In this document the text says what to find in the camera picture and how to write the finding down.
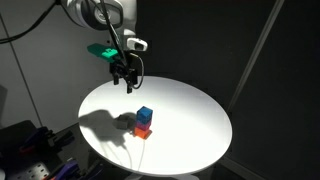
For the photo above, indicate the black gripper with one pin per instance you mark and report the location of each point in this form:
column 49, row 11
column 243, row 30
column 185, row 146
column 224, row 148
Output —
column 127, row 72

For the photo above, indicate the grey building block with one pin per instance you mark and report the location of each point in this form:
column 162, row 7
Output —
column 123, row 122

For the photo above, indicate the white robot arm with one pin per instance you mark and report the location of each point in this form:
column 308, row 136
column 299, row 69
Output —
column 118, row 18

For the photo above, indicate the blue building block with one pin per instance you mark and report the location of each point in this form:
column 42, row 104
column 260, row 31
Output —
column 144, row 115

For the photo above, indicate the magenta building block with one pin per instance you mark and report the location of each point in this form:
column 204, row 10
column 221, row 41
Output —
column 143, row 126

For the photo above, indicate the orange building block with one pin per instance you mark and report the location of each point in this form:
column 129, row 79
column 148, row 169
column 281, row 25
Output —
column 142, row 133

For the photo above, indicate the round white table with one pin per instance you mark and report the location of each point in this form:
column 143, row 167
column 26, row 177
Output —
column 190, row 131

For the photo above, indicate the purple clamp upper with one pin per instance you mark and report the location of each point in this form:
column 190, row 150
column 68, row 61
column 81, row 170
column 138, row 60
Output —
column 39, row 136

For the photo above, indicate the purple clamp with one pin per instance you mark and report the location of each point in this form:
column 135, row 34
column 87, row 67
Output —
column 39, row 136
column 65, row 171

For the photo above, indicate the purple clamp lower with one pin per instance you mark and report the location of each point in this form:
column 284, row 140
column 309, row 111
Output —
column 65, row 171

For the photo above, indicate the perforated metal plate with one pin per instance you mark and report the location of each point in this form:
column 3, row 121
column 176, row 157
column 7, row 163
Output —
column 37, row 171

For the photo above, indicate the grey diagonal pole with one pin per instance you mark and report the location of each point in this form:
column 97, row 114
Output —
column 256, row 51

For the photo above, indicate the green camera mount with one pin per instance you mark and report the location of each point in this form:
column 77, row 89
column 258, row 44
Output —
column 104, row 52

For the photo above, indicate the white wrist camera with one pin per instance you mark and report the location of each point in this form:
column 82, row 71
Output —
column 136, row 44

